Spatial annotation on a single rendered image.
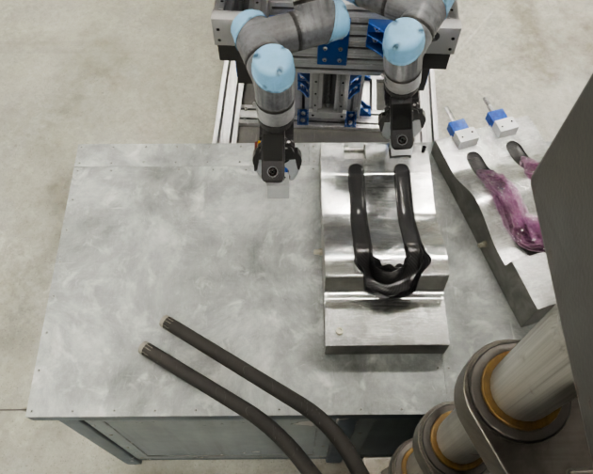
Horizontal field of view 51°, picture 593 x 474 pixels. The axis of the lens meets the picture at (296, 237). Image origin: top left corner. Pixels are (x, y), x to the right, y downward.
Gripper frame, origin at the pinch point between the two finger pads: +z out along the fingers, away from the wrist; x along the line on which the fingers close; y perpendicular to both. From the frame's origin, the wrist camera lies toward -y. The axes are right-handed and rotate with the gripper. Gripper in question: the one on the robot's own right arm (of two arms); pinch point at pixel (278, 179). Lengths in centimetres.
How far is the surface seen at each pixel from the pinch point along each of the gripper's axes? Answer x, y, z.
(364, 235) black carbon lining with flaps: -19.1, -12.1, 4.5
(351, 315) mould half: -15.6, -29.1, 8.9
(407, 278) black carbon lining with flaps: -28.0, -21.4, 7.1
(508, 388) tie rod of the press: -22, -64, -64
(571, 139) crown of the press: -17, -58, -92
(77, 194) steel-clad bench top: 50, 6, 15
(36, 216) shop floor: 97, 46, 95
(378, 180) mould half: -23.5, 3.7, 6.4
